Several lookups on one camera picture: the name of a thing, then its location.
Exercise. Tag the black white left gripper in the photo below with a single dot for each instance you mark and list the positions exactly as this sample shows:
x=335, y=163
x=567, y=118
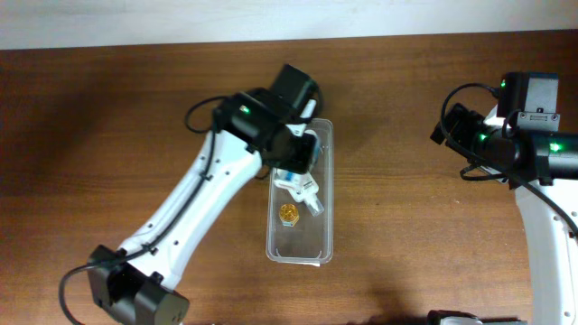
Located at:
x=297, y=158

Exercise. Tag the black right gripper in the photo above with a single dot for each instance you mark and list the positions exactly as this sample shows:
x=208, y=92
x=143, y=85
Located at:
x=447, y=130

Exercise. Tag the white Panadol box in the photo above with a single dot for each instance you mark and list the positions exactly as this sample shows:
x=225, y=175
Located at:
x=296, y=172

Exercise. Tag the white squeeze bottle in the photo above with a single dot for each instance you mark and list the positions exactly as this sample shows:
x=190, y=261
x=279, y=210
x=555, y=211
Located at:
x=307, y=194

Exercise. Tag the small jar gold lid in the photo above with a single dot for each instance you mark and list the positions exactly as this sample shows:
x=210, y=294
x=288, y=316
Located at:
x=289, y=215

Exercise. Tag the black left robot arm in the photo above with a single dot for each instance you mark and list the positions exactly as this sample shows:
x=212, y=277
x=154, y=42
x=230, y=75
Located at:
x=136, y=283

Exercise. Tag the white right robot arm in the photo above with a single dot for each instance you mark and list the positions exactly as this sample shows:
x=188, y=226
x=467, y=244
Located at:
x=548, y=207

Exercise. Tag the clear plastic container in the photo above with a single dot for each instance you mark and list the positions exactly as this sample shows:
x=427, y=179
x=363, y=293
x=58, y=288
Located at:
x=310, y=241

